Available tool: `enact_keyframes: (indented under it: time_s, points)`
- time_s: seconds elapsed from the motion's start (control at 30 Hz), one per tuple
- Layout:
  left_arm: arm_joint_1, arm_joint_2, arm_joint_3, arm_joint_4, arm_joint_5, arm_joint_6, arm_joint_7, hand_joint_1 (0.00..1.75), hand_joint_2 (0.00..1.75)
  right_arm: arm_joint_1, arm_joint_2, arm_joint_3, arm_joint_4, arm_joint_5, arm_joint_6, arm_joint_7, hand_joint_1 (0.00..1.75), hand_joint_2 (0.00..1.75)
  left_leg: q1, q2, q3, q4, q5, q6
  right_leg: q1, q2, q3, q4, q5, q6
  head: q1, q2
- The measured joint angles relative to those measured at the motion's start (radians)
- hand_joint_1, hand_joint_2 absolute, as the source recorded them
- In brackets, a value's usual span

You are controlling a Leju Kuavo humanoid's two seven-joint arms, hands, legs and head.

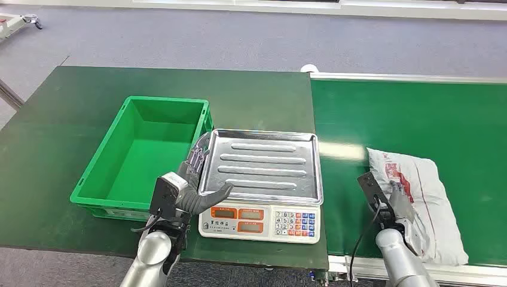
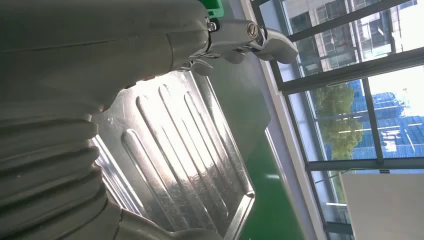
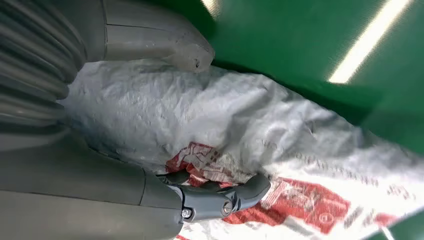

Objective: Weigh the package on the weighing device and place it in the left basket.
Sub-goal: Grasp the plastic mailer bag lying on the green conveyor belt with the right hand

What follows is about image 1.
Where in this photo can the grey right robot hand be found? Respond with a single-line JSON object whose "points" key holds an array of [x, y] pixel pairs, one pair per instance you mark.
{"points": [[401, 206]]}

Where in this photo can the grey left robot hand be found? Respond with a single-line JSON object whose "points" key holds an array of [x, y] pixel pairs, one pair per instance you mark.
{"points": [[190, 200]]}

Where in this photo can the white mailer package red print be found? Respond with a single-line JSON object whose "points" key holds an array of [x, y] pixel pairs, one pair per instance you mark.
{"points": [[431, 198]]}

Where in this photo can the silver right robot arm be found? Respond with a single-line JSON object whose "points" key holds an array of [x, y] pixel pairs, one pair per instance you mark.
{"points": [[396, 253]]}

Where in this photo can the green plastic basket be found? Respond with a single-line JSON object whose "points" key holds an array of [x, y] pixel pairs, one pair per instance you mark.
{"points": [[146, 158]]}

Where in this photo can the green belt conveyor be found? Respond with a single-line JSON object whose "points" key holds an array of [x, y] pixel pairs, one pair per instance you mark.
{"points": [[435, 130]]}

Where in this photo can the dark green table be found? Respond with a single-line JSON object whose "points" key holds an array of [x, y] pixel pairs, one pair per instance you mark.
{"points": [[59, 158]]}

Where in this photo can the white conveyor roller cap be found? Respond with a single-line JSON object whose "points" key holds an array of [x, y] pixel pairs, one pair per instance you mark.
{"points": [[309, 68]]}

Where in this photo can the grey metal bar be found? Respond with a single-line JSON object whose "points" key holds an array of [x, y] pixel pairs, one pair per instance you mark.
{"points": [[10, 95]]}

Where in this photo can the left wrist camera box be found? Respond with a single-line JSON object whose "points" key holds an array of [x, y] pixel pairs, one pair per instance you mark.
{"points": [[163, 196]]}

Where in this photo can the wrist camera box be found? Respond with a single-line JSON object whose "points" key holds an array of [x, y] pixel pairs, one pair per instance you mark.
{"points": [[372, 190], [163, 196]]}

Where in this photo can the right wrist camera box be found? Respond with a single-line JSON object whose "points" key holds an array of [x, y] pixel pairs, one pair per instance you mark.
{"points": [[372, 190]]}

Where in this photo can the white wheeled cart frame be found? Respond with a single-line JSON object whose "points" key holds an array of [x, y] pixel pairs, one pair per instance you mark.
{"points": [[12, 23]]}

